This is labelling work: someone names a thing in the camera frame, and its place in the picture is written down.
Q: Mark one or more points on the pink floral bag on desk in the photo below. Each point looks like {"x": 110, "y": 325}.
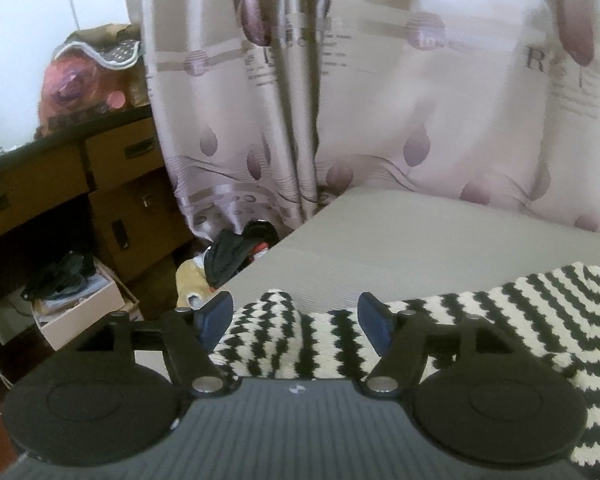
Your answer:
{"x": 95, "y": 72}

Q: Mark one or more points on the yellow cloth on floor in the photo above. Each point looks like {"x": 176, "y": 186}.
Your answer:
{"x": 191, "y": 283}

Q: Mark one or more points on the white cardboard box with items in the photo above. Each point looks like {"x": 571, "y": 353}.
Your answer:
{"x": 105, "y": 293}

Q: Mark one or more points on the brown wooden desk with drawers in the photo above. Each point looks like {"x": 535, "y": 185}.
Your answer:
{"x": 100, "y": 188}

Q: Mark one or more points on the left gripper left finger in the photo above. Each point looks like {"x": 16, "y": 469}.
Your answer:
{"x": 118, "y": 388}

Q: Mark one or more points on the pink leaf-print curtain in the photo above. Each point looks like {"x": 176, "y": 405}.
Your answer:
{"x": 270, "y": 109}

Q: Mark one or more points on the black clothes pile on floor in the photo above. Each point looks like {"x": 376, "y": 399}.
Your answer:
{"x": 231, "y": 252}

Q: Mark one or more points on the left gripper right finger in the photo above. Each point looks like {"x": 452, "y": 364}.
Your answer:
{"x": 471, "y": 390}

